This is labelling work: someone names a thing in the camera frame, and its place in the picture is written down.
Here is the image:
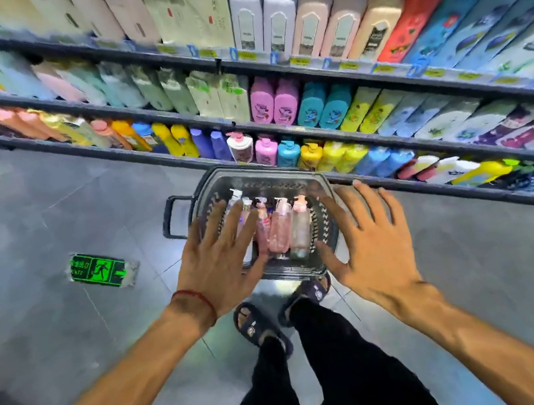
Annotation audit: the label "row of pale refill pouches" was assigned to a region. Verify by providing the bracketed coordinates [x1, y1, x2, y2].
[0, 0, 238, 84]

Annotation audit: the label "row of yellow price labels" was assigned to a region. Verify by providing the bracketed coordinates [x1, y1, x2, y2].
[92, 0, 534, 156]

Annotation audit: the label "person's right hand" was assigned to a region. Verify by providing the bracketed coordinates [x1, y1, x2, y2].
[308, 172, 429, 324]

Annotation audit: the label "yellow pump bottle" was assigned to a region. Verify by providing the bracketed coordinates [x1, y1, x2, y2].
[294, 138, 327, 173]

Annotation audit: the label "person's left hand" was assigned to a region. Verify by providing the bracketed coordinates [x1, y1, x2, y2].
[163, 194, 278, 324]

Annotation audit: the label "person's left forearm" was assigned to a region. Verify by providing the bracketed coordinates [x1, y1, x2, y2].
[0, 293, 229, 405]

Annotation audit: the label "teal pump bottle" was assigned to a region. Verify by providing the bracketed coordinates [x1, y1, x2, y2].
[274, 135, 304, 170]

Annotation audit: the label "person's left dark slipper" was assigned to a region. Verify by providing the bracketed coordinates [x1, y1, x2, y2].
[231, 295, 296, 366]

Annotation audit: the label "teal lotion bottle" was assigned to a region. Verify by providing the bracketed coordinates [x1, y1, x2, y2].
[292, 79, 333, 131]
[313, 81, 359, 132]

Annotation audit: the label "lavender shampoo bottle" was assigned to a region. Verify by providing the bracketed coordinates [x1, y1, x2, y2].
[228, 0, 274, 56]
[257, 0, 309, 58]

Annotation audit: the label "yellow-green lotion bottle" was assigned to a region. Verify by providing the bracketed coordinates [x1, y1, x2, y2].
[354, 86, 411, 136]
[334, 84, 388, 135]

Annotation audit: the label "clear pale pink pump bottle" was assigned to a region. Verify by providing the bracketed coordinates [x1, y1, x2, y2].
[235, 196, 258, 237]

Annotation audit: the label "person's right forearm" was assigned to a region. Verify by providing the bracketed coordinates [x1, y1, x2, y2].
[389, 264, 534, 405]

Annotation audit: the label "row of small colourful bottles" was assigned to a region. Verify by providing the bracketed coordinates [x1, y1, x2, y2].
[0, 59, 234, 196]

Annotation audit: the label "clear white pump bottle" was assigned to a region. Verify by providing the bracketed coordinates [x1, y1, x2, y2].
[228, 187, 248, 216]

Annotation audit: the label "cream shampoo bottle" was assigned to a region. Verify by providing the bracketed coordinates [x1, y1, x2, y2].
[338, 0, 420, 64]

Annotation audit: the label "grey plastic shopping basket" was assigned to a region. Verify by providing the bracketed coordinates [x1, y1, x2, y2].
[154, 149, 349, 300]

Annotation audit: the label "white pump bottle pink cap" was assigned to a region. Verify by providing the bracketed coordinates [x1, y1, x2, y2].
[226, 129, 258, 167]

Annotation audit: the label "red string bracelet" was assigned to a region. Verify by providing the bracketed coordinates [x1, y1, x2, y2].
[169, 285, 219, 332]

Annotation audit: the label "red shampoo bottle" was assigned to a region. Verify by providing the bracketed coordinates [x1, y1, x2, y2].
[368, 0, 469, 67]

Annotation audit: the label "black trousers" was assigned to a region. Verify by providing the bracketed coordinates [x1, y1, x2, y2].
[193, 280, 447, 405]

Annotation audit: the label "person's dark slipper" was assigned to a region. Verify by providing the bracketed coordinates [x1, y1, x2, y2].
[231, 295, 296, 366]
[273, 275, 337, 330]

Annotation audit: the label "row of mixed lying bottles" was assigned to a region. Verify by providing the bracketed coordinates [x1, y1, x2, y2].
[395, 138, 534, 212]

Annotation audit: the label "row of blue bottles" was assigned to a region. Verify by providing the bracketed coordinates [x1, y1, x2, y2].
[393, 0, 534, 99]

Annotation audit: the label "clear deep pink pump bottle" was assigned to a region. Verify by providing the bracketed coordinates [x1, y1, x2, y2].
[251, 196, 276, 257]

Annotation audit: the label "pink lotion bottle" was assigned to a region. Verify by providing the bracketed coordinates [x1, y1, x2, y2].
[268, 75, 306, 128]
[247, 75, 281, 127]

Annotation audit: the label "row of white floral bottles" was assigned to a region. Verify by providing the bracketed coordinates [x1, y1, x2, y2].
[372, 72, 534, 183]

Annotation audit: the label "green exit floor sign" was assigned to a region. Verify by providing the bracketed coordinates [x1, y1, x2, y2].
[63, 244, 143, 296]

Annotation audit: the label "pale pink shampoo bottle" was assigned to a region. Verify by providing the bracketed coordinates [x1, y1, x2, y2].
[312, 0, 385, 62]
[283, 0, 347, 60]

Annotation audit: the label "blue bottle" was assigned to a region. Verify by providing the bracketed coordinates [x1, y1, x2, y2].
[350, 143, 395, 178]
[371, 146, 418, 180]

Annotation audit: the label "person's right dark slipper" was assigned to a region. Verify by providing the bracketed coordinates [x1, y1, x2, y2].
[273, 275, 337, 330]

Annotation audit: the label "row of pale green bottles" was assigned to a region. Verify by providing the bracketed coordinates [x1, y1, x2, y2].
[0, 0, 256, 161]

